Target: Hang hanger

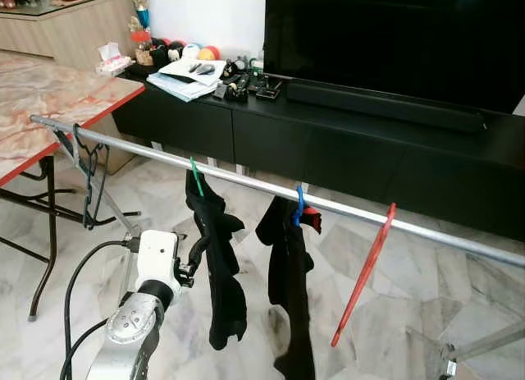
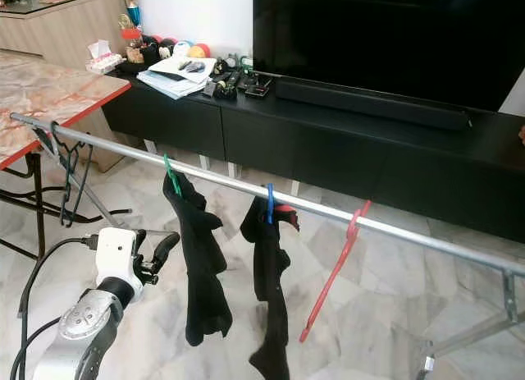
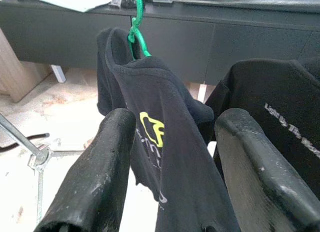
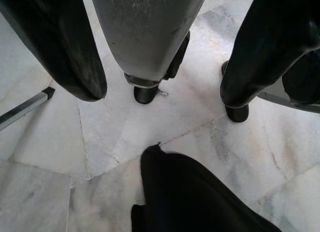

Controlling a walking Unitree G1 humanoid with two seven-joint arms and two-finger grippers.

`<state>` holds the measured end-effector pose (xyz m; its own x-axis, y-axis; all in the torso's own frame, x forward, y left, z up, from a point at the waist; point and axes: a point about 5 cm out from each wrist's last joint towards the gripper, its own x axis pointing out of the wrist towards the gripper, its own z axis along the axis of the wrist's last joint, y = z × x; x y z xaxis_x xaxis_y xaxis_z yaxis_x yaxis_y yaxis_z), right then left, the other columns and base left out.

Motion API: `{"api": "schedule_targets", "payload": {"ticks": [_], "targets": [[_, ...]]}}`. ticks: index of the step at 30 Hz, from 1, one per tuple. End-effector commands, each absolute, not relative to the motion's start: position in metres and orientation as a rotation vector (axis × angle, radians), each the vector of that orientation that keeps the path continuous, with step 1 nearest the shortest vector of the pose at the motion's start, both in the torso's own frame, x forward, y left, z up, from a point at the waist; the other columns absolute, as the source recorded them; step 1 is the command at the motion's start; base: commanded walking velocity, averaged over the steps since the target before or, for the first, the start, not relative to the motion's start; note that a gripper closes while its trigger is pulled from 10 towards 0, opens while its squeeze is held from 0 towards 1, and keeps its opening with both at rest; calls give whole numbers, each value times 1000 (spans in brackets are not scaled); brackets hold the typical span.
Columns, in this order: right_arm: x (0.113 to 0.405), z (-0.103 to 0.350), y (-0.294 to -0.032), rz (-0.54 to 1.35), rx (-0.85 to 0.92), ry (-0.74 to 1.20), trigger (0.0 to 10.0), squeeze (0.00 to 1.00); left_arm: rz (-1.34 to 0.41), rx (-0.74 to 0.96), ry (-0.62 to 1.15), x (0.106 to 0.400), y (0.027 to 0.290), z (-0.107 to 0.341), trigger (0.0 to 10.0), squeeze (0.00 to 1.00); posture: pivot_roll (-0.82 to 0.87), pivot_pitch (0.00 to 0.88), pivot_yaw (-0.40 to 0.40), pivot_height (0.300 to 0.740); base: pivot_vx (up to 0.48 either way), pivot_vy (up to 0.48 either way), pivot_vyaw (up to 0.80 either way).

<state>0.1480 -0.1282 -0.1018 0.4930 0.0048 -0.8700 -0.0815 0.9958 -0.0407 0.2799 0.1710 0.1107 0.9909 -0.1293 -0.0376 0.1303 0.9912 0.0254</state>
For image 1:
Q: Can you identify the blue gold trophy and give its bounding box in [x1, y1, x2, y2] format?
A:
[127, 0, 155, 36]

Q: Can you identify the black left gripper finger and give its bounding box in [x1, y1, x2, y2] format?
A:
[187, 235, 212, 271]

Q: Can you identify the black soundbar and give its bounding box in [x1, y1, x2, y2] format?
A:
[285, 80, 486, 135]

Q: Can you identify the black tv console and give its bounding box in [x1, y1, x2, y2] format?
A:
[113, 64, 525, 241]

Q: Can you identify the metal clothes rack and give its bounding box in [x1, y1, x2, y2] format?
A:
[30, 113, 525, 380]

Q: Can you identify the black printed t-shirt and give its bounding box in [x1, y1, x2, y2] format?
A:
[256, 195, 322, 380]

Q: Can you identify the black electronics clutter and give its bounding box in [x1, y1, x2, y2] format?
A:
[215, 56, 284, 102]

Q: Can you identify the blue plastic hanger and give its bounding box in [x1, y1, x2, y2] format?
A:
[294, 185, 306, 227]

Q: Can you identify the green plastic hanger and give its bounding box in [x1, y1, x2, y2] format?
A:
[190, 157, 204, 196]

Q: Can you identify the light wooden cabinet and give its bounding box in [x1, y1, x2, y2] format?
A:
[0, 0, 140, 69]

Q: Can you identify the marble top folding table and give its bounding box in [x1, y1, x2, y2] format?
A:
[0, 52, 146, 322]

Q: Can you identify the black wire hanger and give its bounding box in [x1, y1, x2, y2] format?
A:
[72, 124, 112, 229]

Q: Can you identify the black flat television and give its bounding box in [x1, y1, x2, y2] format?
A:
[264, 0, 525, 114]

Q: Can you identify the red lid jar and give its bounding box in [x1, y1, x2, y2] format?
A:
[131, 27, 154, 65]

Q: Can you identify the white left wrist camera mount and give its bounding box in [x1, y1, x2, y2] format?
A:
[135, 230, 181, 295]

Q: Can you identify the pink tissue box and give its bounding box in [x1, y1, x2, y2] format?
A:
[96, 42, 136, 76]

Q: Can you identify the black long garment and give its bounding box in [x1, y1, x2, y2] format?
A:
[185, 171, 249, 350]

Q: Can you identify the red plastic hanger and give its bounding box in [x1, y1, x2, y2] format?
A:
[331, 202, 397, 348]

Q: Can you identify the white paper stack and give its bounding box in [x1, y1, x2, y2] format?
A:
[146, 56, 226, 102]

